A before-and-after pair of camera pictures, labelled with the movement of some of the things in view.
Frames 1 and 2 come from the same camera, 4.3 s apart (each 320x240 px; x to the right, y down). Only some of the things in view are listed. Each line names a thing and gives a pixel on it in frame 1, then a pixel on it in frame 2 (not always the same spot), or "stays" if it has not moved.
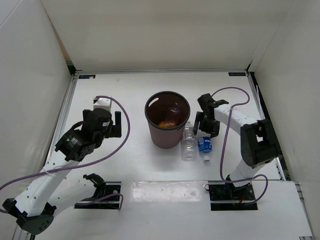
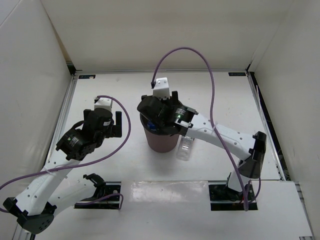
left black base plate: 112,202 stays
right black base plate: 222,199 stays
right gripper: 214,130 to 175,101
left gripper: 116,128 stays
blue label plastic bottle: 205,147 to 152,126
